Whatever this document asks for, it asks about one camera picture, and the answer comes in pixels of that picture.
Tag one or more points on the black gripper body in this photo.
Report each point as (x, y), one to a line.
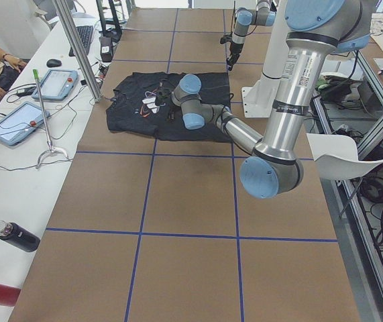
(235, 49)
(163, 94)

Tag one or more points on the black graphic t-shirt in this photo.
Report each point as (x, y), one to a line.
(127, 111)

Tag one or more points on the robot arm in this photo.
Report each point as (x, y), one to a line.
(316, 29)
(243, 18)

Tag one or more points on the black keyboard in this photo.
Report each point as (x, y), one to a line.
(85, 33)

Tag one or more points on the far blue teach pendant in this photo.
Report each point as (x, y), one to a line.
(57, 84)

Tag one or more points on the blue teach pendant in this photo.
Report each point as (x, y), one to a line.
(20, 123)
(57, 84)

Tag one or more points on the black computer mouse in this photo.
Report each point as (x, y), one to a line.
(52, 63)

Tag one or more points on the metal stand green tip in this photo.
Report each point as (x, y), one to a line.
(52, 150)

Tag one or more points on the near blue teach pendant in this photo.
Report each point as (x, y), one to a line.
(20, 123)

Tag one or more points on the black water bottle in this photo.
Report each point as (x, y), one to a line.
(19, 237)

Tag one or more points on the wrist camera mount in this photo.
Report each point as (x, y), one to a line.
(226, 38)

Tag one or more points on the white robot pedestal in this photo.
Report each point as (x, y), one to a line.
(258, 100)

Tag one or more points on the aluminium frame column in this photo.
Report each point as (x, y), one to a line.
(69, 27)

